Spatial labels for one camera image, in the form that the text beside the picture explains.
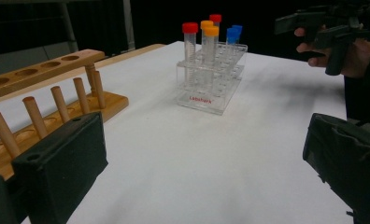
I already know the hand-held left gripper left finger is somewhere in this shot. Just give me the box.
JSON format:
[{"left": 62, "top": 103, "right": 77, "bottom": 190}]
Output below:
[{"left": 10, "top": 111, "right": 109, "bottom": 224}]

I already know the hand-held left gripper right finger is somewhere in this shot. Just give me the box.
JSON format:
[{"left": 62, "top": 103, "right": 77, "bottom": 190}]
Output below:
[{"left": 302, "top": 112, "right": 370, "bottom": 224}]

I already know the blue cap test tube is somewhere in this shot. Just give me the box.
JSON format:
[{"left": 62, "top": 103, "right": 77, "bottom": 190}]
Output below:
[
  {"left": 225, "top": 27, "right": 239, "bottom": 60},
  {"left": 231, "top": 24, "right": 244, "bottom": 45}
]

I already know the wooden test tube rack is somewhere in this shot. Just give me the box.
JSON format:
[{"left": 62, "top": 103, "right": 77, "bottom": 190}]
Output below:
[{"left": 0, "top": 49, "right": 130, "bottom": 181}]

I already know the red cap test tube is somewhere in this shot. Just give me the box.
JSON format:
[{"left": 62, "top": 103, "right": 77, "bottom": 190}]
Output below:
[
  {"left": 208, "top": 13, "right": 223, "bottom": 29},
  {"left": 181, "top": 21, "right": 200, "bottom": 91}
]

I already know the orange cap test tube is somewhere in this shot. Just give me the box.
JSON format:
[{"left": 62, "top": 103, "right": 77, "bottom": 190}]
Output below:
[
  {"left": 199, "top": 20, "right": 215, "bottom": 60},
  {"left": 203, "top": 25, "right": 221, "bottom": 91}
]

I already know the clear acrylic test tube rack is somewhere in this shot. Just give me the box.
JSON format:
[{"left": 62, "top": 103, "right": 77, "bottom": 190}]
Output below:
[{"left": 176, "top": 41, "right": 249, "bottom": 117}]

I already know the white table cover sheet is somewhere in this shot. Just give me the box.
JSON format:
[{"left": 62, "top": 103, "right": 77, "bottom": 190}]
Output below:
[{"left": 0, "top": 40, "right": 354, "bottom": 224}]

